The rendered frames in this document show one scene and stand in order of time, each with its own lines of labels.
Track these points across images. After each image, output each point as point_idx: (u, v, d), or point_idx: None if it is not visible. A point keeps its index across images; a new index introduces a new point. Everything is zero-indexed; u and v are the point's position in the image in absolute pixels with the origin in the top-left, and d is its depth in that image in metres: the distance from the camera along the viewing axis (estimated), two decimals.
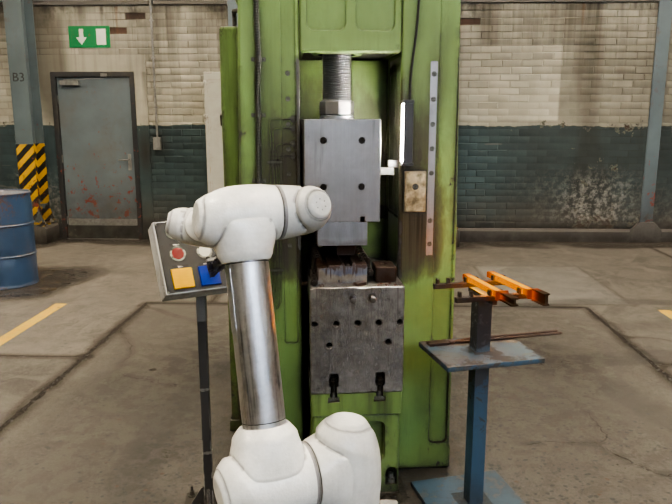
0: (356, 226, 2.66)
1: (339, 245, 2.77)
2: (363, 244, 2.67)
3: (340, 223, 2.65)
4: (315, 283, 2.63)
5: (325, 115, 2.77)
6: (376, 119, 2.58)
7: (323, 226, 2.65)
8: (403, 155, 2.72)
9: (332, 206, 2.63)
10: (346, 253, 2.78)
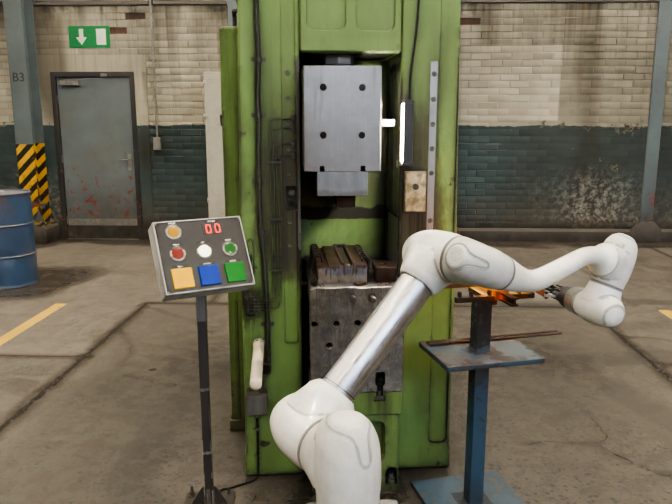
0: (356, 176, 2.62)
1: (339, 197, 2.73)
2: (363, 194, 2.63)
3: (340, 172, 2.61)
4: (315, 283, 2.63)
5: (325, 65, 2.73)
6: (377, 66, 2.54)
7: (323, 175, 2.61)
8: (403, 155, 2.72)
9: (332, 155, 2.59)
10: (346, 205, 2.74)
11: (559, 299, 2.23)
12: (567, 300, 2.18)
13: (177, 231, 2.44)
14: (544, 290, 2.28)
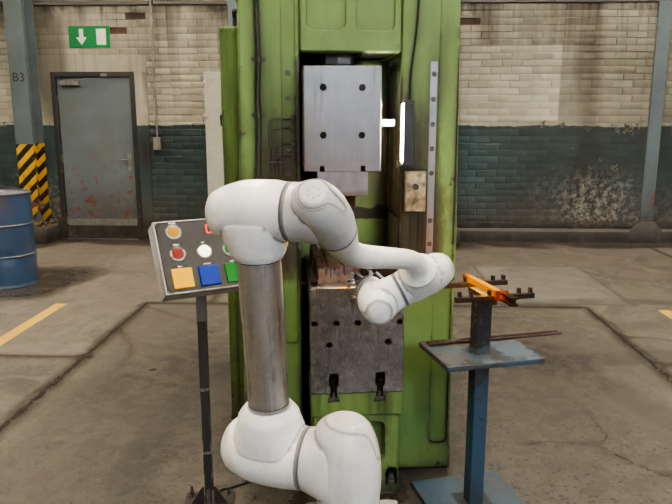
0: (356, 176, 2.62)
1: None
2: (363, 194, 2.63)
3: (340, 172, 2.61)
4: (315, 283, 2.63)
5: (325, 65, 2.73)
6: (377, 66, 2.54)
7: (323, 175, 2.61)
8: (403, 155, 2.72)
9: (332, 155, 2.59)
10: None
11: None
12: (357, 291, 2.01)
13: (177, 231, 2.44)
14: (349, 278, 2.12)
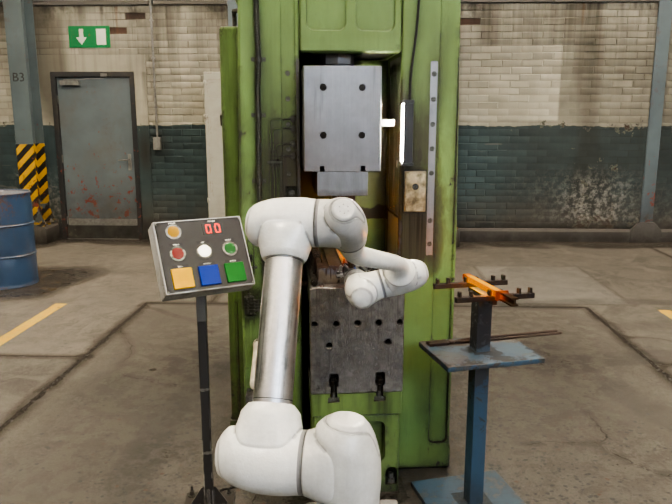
0: (356, 176, 2.62)
1: (339, 197, 2.73)
2: (363, 194, 2.63)
3: (340, 172, 2.61)
4: (315, 283, 2.63)
5: (325, 65, 2.73)
6: (377, 66, 2.54)
7: (323, 175, 2.61)
8: (403, 155, 2.72)
9: (332, 155, 2.59)
10: None
11: None
12: (344, 281, 2.40)
13: (177, 231, 2.44)
14: (338, 270, 2.51)
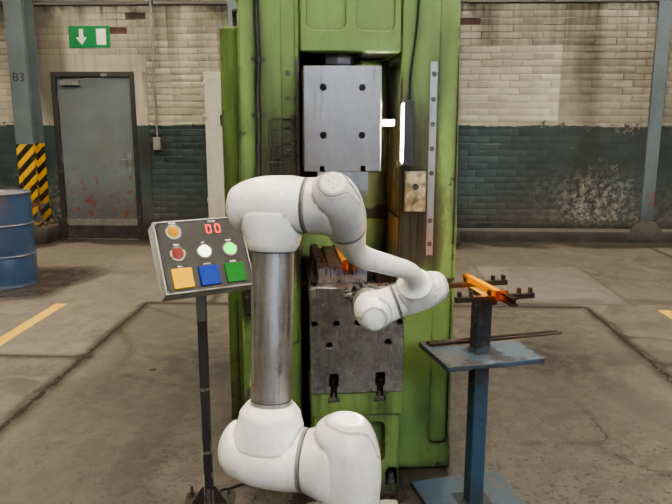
0: (356, 176, 2.62)
1: None
2: (363, 194, 2.63)
3: (340, 172, 2.61)
4: (315, 283, 2.63)
5: (325, 65, 2.73)
6: (377, 66, 2.54)
7: None
8: (403, 155, 2.72)
9: (332, 155, 2.59)
10: None
11: None
12: (353, 301, 2.11)
13: (177, 231, 2.44)
14: (347, 289, 2.23)
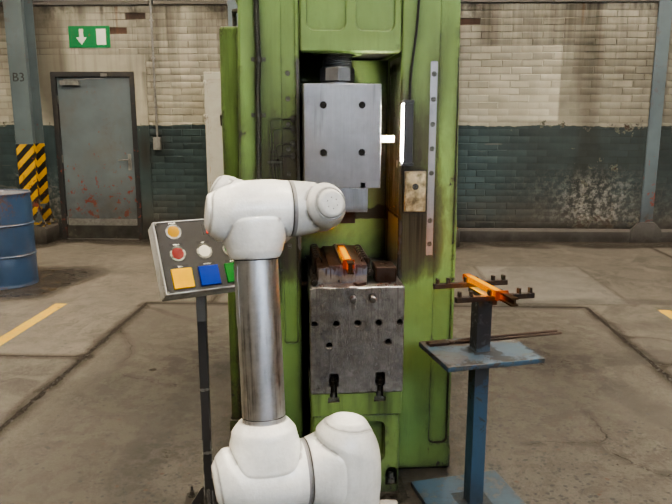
0: (356, 193, 2.63)
1: None
2: (363, 210, 2.65)
3: (340, 189, 2.62)
4: (315, 283, 2.63)
5: (325, 81, 2.75)
6: (377, 84, 2.56)
7: None
8: (403, 155, 2.72)
9: (332, 172, 2.61)
10: (346, 221, 2.75)
11: None
12: None
13: (177, 231, 2.44)
14: None
